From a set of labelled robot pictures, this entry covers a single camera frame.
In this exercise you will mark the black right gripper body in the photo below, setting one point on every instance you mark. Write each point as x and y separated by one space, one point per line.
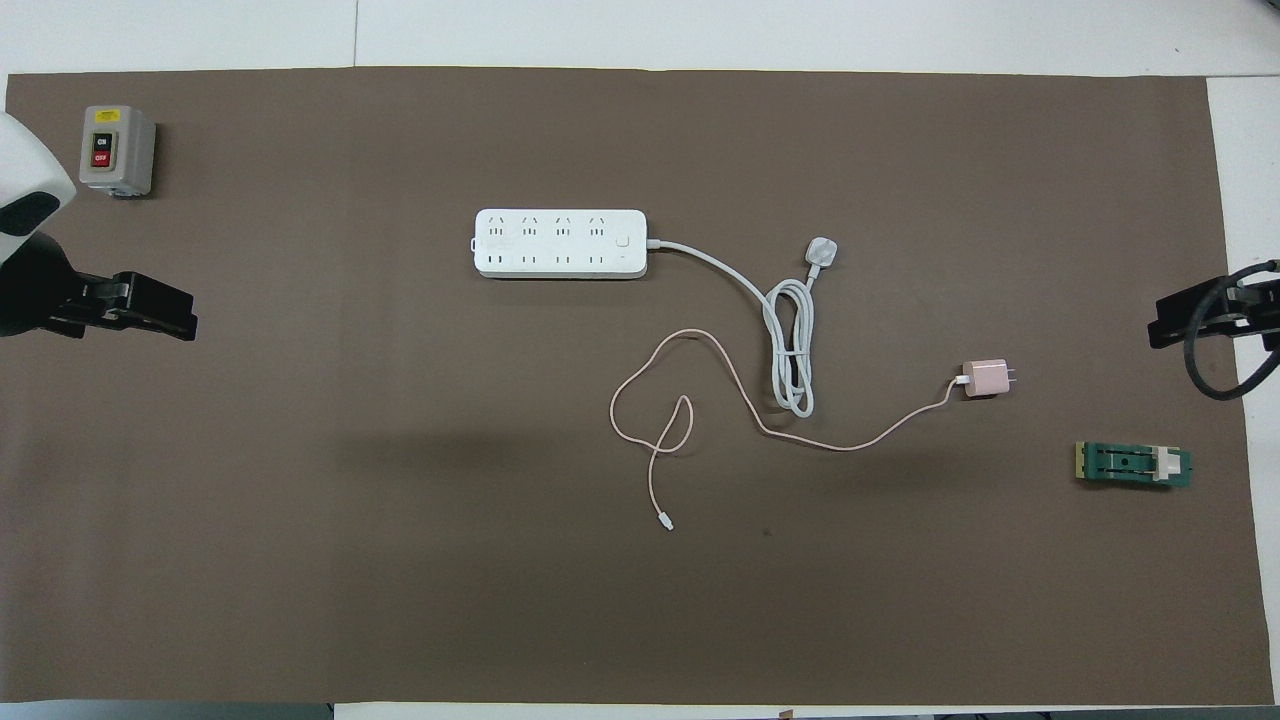
1262 310

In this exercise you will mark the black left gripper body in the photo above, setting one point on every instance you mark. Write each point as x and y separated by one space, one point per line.
35 290

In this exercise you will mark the pink charger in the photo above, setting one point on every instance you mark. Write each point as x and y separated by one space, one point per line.
986 379

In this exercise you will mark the white power strip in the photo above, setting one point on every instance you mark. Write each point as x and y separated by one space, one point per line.
560 243

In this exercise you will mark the brown table mat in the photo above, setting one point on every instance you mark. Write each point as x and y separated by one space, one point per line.
500 600

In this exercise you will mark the green knife switch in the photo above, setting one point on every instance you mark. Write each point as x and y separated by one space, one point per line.
1130 465

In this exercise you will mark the grey on-off switch box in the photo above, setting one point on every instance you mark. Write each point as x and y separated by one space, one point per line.
117 150

